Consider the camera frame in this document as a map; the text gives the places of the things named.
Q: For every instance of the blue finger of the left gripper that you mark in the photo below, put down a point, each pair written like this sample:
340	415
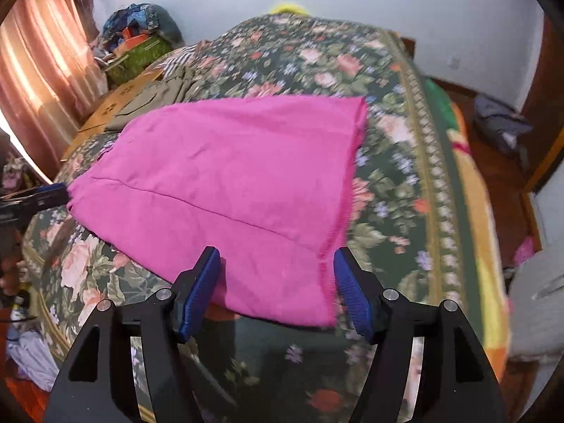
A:
52	190
17	213

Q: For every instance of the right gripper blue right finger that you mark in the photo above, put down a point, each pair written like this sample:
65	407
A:
360	291

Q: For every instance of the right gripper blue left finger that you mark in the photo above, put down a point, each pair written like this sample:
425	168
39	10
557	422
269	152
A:
193	291

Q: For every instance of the pink pants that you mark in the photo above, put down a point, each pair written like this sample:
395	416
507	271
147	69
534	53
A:
268	181

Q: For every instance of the wooden lap tray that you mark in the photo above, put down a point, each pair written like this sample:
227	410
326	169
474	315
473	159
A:
109	106

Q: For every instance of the pink orange curtain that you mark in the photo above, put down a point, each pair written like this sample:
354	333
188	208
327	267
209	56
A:
49	78

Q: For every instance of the green storage box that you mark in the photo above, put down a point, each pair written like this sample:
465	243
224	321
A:
134	61

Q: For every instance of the olive green folded pants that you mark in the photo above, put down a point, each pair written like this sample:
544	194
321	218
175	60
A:
182	85

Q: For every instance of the striped cloth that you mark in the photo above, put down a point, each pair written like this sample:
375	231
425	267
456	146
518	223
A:
168	63

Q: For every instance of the pile of blue clothes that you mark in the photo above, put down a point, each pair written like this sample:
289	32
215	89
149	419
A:
143	19

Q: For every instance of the grey backpack on floor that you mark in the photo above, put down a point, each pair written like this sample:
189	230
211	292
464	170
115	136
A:
501	126

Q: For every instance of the yellow curved cushion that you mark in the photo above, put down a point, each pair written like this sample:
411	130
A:
289	7

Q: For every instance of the white wall socket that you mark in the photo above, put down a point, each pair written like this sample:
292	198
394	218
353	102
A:
454	62

